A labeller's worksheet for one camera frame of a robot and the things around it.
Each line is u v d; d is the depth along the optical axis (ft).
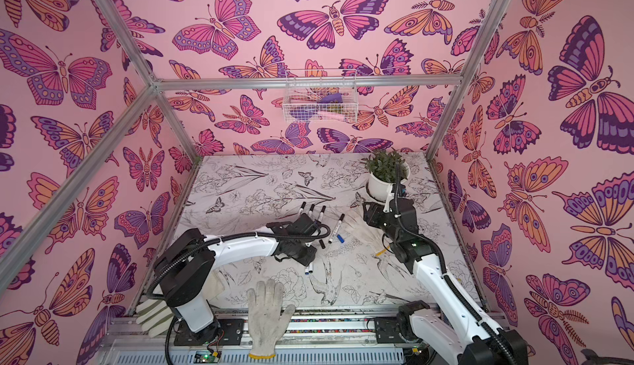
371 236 3.07
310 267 2.80
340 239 3.03
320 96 3.14
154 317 2.50
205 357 2.38
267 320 2.48
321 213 3.28
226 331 2.40
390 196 2.34
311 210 3.30
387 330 2.39
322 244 3.02
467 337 1.32
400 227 1.92
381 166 3.02
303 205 3.37
